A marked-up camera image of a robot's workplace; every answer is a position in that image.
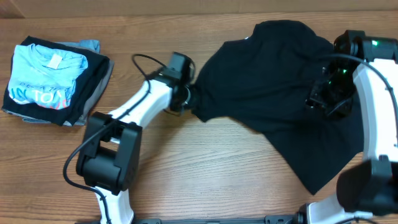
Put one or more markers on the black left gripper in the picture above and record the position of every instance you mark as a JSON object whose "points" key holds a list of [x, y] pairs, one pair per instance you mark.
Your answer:
{"points": [[178, 107]]}

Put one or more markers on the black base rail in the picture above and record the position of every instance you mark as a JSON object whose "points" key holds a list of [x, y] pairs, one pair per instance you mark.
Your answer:
{"points": [[269, 219]]}

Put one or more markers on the black t-shirt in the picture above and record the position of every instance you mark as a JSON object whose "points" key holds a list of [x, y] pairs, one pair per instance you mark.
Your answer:
{"points": [[263, 81]]}

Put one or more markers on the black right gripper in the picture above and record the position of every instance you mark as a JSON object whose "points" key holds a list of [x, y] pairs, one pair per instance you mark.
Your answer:
{"points": [[316, 95]]}

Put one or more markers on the grey folded garment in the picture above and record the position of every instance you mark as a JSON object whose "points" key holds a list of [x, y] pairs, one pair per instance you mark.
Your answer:
{"points": [[94, 46]]}

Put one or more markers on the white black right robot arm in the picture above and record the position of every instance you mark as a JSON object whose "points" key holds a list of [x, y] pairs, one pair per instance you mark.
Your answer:
{"points": [[366, 66]]}

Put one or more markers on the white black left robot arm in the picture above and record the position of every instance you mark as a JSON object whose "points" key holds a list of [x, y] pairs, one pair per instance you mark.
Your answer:
{"points": [[108, 157]]}

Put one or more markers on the light blue printed t-shirt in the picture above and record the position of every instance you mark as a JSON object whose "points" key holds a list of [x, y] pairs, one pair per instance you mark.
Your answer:
{"points": [[43, 76]]}

